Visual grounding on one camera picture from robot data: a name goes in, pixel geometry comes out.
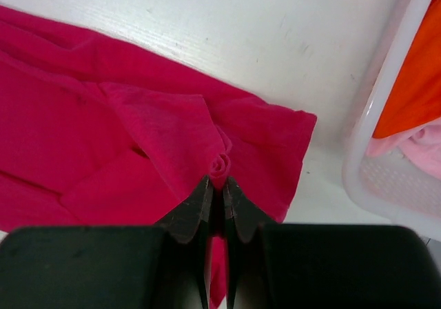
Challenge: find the crimson red t-shirt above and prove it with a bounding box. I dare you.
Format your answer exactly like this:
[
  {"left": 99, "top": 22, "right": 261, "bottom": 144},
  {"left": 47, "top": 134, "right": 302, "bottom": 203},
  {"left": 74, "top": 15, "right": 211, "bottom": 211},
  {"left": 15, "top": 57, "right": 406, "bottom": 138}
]
[{"left": 1, "top": 7, "right": 317, "bottom": 308}]

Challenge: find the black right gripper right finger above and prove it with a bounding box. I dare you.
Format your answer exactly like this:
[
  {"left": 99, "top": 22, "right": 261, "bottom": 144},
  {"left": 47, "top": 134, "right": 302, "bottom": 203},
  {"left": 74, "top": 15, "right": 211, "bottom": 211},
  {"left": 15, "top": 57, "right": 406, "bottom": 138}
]
[{"left": 223, "top": 178, "right": 440, "bottom": 308}]

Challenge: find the light pink t-shirt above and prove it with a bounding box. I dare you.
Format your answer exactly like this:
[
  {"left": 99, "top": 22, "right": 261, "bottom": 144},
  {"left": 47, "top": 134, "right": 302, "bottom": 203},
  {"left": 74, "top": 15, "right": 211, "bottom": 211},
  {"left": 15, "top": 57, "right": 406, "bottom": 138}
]
[{"left": 366, "top": 118, "right": 440, "bottom": 179}]

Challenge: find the white plastic laundry basket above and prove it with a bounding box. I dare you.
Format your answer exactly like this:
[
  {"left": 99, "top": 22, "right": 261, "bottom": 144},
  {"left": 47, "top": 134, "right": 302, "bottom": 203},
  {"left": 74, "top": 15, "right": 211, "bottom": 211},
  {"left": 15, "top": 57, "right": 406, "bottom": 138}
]
[{"left": 342, "top": 0, "right": 440, "bottom": 240}]

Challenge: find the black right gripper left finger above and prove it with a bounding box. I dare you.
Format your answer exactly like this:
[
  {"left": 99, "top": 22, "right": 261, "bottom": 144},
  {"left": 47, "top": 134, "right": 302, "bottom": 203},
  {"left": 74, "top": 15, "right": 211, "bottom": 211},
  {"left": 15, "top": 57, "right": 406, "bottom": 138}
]
[{"left": 1, "top": 177, "right": 213, "bottom": 308}]

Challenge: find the orange t-shirt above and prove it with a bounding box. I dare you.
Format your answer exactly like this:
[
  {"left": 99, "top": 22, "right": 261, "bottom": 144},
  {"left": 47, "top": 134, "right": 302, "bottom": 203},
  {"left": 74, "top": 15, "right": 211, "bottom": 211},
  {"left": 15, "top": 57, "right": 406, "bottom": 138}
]
[{"left": 373, "top": 0, "right": 440, "bottom": 139}]

